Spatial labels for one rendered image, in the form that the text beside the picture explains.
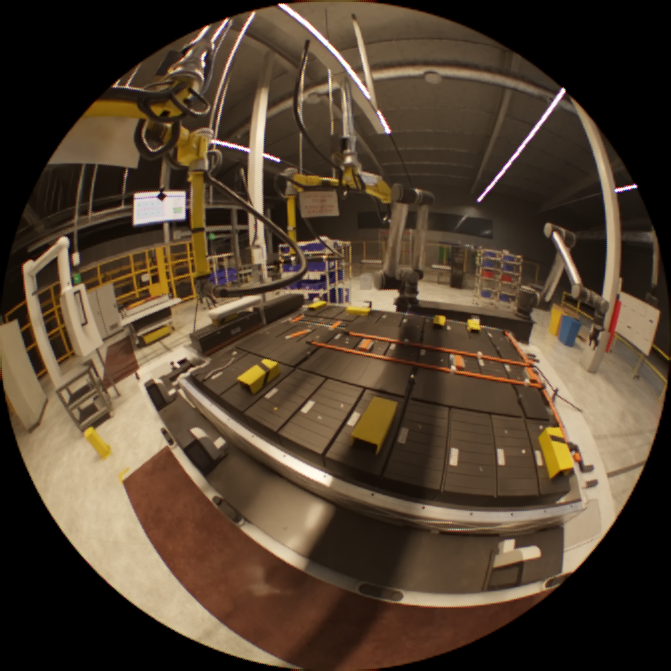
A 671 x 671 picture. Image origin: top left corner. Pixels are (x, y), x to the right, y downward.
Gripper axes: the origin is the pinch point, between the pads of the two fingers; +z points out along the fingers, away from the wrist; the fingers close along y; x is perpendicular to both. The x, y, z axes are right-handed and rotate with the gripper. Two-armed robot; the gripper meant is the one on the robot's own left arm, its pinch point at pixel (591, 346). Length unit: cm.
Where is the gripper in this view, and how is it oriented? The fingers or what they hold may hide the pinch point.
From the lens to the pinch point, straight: 202.5
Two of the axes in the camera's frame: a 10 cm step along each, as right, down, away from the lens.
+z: 2.2, 8.9, 4.0
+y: -4.7, 4.6, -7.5
